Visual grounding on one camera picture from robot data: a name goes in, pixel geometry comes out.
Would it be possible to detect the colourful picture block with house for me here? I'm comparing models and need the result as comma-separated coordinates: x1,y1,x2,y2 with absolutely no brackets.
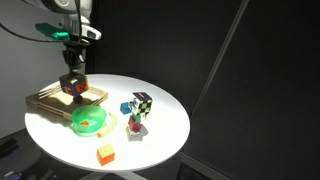
59,72,89,97

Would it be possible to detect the wooden tray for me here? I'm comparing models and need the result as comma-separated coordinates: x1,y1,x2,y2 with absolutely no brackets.
26,85,108,120

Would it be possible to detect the orange cube block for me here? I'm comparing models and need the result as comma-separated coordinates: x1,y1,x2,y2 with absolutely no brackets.
97,144,115,166

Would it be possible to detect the yellow plastic banana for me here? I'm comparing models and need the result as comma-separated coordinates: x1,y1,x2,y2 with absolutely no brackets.
97,113,117,138

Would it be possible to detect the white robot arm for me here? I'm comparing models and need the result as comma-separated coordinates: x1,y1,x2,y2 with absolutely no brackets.
22,0,102,73

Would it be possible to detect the green cube block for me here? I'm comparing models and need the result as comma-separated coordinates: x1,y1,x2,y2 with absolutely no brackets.
131,113,141,123

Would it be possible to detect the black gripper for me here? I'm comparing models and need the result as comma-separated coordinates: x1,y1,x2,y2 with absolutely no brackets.
62,39,90,74

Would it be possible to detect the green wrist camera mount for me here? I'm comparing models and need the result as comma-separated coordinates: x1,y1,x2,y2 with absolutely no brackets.
35,23,69,41

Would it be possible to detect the magenta cube block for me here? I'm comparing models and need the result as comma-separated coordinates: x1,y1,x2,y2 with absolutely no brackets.
128,117,142,132

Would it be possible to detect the black yellow checkered cube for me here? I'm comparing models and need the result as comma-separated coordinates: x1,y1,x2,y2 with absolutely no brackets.
131,92,153,116

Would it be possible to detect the green plastic bowl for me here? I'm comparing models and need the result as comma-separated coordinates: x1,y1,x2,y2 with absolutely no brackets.
71,105,107,133

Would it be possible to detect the blue cube block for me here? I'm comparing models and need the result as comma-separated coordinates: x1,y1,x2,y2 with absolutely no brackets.
120,102,131,115

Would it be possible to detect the grey dotted cube block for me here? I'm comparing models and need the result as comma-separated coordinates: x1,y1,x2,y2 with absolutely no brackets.
126,126,148,141

